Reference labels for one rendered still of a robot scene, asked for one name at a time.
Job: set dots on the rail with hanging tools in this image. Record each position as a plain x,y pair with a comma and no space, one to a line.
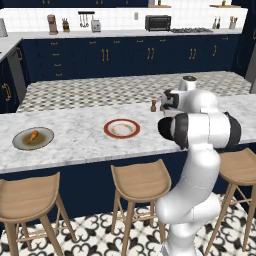
85,17

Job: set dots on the silver toaster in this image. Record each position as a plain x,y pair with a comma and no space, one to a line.
96,26

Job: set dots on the red rimmed white plate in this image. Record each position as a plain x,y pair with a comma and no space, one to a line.
108,129

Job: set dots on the brown pepper mill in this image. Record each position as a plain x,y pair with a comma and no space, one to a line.
153,106

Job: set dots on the wooden bar stool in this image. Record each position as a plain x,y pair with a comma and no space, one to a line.
28,196
238,168
141,183

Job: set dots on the pot with kitchen tools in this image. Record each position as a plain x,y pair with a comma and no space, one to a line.
232,22

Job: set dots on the grey fridge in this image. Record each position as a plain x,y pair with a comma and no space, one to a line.
251,68

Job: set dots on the dark blue wall cupboards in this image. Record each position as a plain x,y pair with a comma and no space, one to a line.
73,2

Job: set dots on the dark blue tall cupboard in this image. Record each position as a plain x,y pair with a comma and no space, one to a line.
245,36

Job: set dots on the wooden wall shelf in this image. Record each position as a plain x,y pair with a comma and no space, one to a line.
160,5
220,5

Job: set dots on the grey dishwasher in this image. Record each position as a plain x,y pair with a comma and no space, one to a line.
16,75

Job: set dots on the brown chicken drumstick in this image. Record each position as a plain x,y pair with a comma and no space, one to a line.
33,136

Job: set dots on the grey plate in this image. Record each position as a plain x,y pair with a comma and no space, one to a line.
45,140

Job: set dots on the black hob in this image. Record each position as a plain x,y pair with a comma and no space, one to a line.
191,30

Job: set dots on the dark blue base cupboards run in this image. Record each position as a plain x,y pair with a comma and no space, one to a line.
133,55

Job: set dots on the knife block with knives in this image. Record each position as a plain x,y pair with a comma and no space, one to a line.
65,26

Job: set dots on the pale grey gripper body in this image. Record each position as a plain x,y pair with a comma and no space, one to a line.
166,112

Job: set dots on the black toaster oven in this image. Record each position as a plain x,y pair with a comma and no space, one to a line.
157,23

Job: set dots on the dark blue island base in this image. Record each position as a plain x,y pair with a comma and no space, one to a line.
86,186

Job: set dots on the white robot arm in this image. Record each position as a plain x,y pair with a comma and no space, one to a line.
200,173

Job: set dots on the dark blue side cupboard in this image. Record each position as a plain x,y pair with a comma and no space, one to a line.
7,88

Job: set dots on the wall socket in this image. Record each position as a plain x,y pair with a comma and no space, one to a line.
136,15

